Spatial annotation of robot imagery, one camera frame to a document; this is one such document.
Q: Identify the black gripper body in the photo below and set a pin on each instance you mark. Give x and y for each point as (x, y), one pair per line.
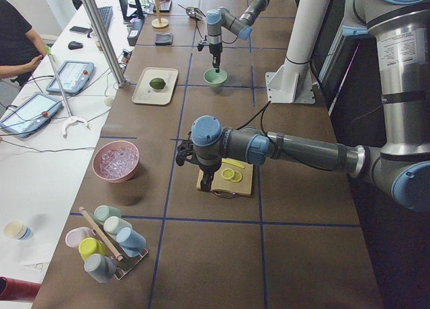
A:
(207, 170)
(215, 50)

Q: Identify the light green bowl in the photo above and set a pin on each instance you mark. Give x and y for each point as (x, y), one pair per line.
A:
(215, 79)

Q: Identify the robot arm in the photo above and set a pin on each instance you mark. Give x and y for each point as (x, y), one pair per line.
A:
(387, 147)
(216, 19)

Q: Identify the pink bowl with ice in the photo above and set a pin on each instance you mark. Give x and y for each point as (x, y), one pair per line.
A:
(116, 161)

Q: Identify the bamboo cutting board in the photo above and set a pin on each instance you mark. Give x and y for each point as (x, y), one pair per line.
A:
(242, 188)

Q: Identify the yellow plastic knife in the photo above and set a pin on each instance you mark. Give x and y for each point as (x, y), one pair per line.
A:
(233, 163)

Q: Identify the upper lemon slice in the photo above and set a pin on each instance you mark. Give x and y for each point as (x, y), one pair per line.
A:
(228, 174)

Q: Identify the lemon slice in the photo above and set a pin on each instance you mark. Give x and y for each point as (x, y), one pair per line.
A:
(237, 177)
(228, 174)

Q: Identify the lower lemon slice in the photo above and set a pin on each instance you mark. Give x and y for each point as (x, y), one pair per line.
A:
(237, 177)

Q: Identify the metal scoop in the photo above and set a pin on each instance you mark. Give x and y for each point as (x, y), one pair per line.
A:
(193, 12)

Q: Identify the grey folded cloth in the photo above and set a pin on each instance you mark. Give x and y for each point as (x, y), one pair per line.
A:
(163, 39)

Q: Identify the green avocado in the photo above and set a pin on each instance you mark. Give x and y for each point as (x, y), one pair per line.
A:
(157, 83)

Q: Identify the white rabbit tray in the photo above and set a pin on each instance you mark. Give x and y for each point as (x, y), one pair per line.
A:
(144, 94)

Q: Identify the wooden mug tree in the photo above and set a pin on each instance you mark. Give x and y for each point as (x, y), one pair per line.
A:
(160, 22)

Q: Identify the black box with label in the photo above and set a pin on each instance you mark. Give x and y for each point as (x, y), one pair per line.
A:
(134, 30)

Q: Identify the power strip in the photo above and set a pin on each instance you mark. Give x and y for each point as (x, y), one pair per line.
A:
(125, 57)

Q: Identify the black monitor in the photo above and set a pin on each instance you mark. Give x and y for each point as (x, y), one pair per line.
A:
(131, 9)

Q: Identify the blue cup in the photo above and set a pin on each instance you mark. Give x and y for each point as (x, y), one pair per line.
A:
(131, 241)

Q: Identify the white cup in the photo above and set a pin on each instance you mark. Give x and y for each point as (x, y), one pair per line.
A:
(114, 224)

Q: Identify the green cup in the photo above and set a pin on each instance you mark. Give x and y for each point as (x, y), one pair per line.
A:
(103, 212)

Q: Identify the cup rack with wooden bar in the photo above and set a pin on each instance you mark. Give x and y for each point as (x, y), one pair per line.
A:
(124, 263)

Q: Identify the black keyboard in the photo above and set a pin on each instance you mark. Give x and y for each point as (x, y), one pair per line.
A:
(106, 15)

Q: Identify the yellow cup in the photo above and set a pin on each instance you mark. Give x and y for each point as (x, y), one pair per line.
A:
(89, 246)

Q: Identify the grey cup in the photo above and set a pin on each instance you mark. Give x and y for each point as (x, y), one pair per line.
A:
(100, 267)

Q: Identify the smartphone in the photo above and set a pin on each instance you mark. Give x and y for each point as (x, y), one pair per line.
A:
(79, 30)

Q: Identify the pink cup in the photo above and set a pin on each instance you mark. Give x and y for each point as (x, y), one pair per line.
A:
(74, 237)

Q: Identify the black computer mouse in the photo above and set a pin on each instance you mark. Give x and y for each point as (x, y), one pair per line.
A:
(75, 45)

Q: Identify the reacher grabber tool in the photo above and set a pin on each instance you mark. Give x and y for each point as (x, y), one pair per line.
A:
(71, 118)

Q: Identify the far teach pendant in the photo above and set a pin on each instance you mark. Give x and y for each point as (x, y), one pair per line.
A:
(74, 75)

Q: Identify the teach pendant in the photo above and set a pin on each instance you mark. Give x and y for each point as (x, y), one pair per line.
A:
(32, 115)
(74, 75)

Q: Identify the near teach pendant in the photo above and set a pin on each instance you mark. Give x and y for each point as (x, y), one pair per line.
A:
(32, 115)

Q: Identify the paper cup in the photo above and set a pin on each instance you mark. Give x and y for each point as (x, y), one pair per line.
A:
(17, 230)

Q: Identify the person in black shirt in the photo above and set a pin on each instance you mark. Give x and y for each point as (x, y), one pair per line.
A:
(22, 48)

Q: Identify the red object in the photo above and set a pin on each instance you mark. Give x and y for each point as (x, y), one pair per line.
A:
(18, 290)

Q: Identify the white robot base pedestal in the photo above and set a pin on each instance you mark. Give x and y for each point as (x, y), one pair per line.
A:
(292, 83)

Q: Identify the aluminium frame post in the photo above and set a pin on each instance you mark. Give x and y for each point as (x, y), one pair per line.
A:
(104, 40)

